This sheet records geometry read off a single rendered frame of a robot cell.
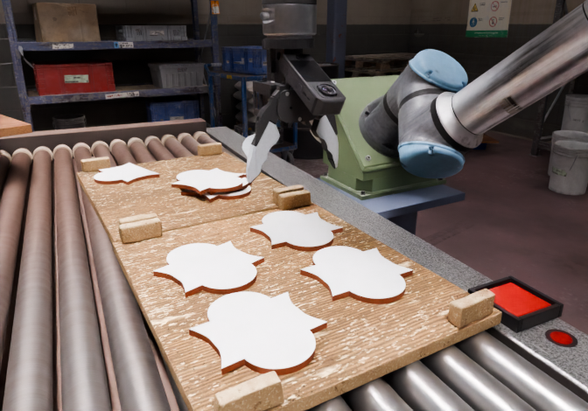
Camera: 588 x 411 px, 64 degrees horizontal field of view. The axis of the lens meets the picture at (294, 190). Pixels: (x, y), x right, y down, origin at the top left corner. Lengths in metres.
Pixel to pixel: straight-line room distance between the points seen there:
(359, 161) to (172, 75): 4.06
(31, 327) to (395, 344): 0.40
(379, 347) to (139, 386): 0.23
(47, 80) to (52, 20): 0.52
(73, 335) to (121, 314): 0.06
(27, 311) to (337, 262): 0.38
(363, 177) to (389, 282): 0.49
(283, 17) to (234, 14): 5.24
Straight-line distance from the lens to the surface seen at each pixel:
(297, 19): 0.66
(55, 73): 4.82
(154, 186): 0.99
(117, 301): 0.64
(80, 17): 4.91
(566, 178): 4.19
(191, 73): 5.08
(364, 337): 0.52
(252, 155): 0.66
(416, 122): 0.90
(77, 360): 0.56
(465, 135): 0.88
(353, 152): 1.07
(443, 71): 0.98
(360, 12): 6.80
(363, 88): 1.20
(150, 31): 4.91
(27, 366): 0.57
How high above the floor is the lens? 1.24
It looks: 19 degrees down
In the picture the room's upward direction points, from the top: straight up
